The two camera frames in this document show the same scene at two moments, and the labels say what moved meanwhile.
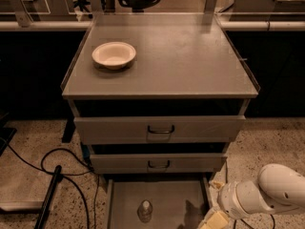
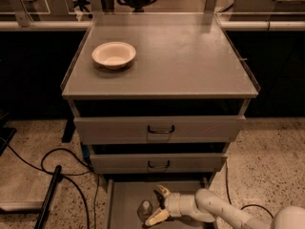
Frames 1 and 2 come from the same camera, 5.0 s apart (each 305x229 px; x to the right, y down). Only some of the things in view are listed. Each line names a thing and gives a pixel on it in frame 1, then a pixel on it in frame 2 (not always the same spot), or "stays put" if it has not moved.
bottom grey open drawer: x=178 y=200 stays put
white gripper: x=227 y=197 → x=172 y=204
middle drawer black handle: x=158 y=167 stays put
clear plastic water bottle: x=145 y=211 stays put
